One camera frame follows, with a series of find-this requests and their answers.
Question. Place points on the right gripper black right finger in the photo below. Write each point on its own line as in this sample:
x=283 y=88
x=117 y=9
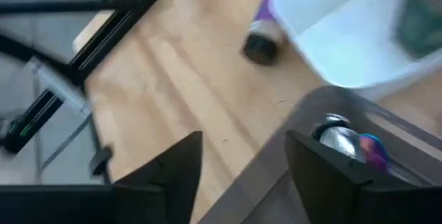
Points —
x=331 y=189

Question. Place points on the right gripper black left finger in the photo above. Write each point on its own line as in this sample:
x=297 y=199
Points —
x=165 y=189

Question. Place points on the purple-label spice jar black cap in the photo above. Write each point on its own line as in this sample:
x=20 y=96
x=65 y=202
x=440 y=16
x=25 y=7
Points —
x=262 y=40

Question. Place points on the grey translucent plastic bin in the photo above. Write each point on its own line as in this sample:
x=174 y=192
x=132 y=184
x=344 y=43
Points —
x=269 y=182

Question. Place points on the black edge clamp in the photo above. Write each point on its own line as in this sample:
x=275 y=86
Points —
x=100 y=160

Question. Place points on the white plastic bin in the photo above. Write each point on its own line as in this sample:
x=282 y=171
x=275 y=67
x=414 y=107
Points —
x=345 y=44

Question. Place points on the white frame bracket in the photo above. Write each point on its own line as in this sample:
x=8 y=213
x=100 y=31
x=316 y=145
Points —
x=58 y=85

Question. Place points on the black aluminium table frame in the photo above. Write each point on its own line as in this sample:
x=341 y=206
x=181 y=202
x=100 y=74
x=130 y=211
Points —
x=103 y=51

